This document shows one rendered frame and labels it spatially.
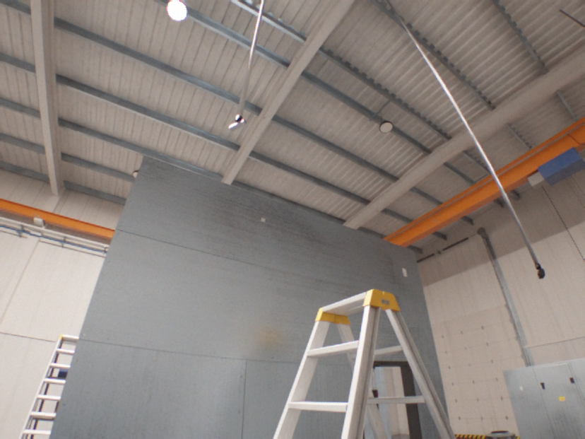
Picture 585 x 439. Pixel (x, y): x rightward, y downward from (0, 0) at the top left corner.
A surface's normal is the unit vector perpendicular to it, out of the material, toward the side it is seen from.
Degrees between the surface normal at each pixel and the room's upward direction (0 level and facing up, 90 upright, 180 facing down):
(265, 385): 90
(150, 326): 90
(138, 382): 90
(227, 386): 90
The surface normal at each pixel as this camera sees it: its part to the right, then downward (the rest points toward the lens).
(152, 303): 0.52, -0.47
